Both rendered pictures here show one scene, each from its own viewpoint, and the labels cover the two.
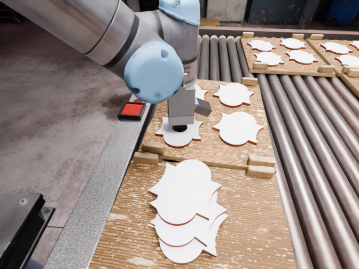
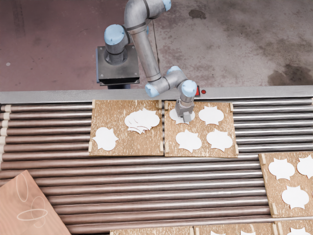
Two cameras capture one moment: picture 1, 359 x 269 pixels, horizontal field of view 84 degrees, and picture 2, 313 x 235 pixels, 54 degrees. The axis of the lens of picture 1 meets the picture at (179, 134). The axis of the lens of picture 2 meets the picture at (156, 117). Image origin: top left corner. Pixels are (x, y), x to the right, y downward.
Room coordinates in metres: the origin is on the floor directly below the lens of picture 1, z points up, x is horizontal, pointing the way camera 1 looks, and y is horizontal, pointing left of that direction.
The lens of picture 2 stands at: (0.06, -0.78, 2.55)
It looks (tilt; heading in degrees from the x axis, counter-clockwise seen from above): 63 degrees down; 75
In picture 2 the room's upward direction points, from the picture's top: 6 degrees clockwise
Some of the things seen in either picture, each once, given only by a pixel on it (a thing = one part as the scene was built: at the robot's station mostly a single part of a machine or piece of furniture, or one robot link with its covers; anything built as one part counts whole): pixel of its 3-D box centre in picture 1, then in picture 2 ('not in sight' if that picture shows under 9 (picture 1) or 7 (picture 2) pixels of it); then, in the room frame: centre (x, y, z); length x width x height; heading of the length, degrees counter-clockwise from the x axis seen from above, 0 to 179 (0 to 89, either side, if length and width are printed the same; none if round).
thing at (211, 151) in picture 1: (209, 113); (199, 128); (0.51, -0.10, 0.93); 0.41 x 0.35 x 0.02; 170
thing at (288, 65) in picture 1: (280, 50); (302, 182); (0.99, -0.50, 0.94); 0.41 x 0.35 x 0.04; 173
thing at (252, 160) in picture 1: (260, 161); (166, 148); (0.30, -0.20, 0.95); 0.06 x 0.02 x 0.03; 80
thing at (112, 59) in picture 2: not in sight; (115, 51); (0.09, 0.47, 1.00); 0.15 x 0.15 x 0.10
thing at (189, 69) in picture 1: (179, 68); (186, 99); (0.42, 0.00, 1.13); 0.08 x 0.08 x 0.05
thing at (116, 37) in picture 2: not in sight; (115, 38); (0.10, 0.47, 1.11); 0.13 x 0.12 x 0.14; 22
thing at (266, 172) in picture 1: (259, 171); (161, 147); (0.27, -0.18, 0.95); 0.06 x 0.02 x 0.03; 82
